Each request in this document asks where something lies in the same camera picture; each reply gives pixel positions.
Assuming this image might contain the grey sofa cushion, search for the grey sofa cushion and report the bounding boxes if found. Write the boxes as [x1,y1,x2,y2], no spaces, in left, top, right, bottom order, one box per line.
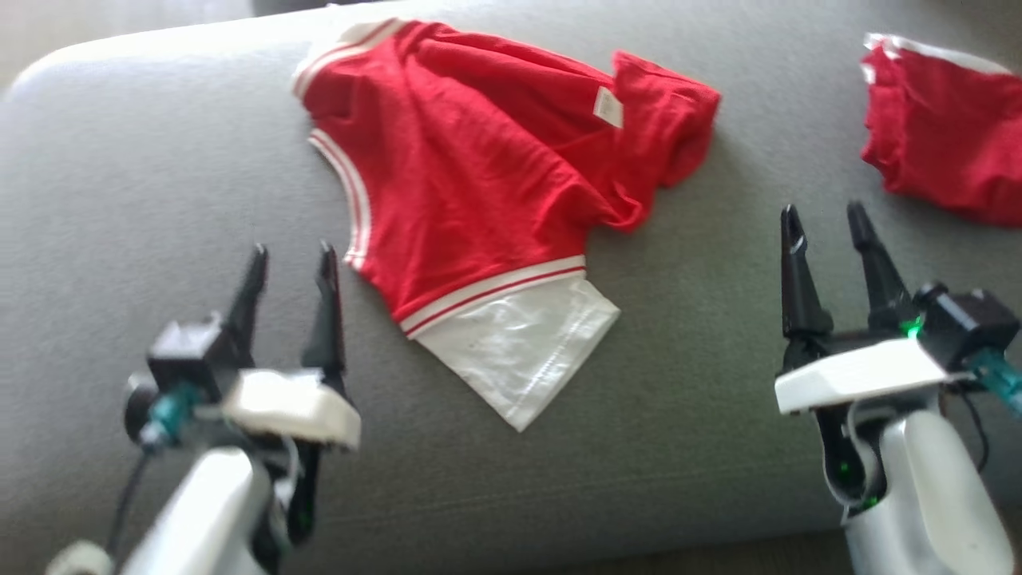
[254,0,376,15]

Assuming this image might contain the large grey sofa seat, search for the large grey sofa seat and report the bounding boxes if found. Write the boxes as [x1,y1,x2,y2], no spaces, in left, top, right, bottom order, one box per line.
[0,0,1022,575]

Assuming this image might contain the red jersey with white sleeves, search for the red jersey with white sleeves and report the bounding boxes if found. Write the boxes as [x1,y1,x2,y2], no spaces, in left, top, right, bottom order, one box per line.
[291,17,723,433]

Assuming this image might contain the red shorts with white stripes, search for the red shorts with white stripes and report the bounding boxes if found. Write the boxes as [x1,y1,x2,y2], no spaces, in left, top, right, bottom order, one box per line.
[859,32,1022,228]

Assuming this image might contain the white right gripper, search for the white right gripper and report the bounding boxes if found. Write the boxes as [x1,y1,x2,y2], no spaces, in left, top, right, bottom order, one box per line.
[774,201,976,417]

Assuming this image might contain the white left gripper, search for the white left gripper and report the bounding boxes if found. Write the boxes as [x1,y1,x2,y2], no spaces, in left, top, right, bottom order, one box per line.
[220,241,362,453]

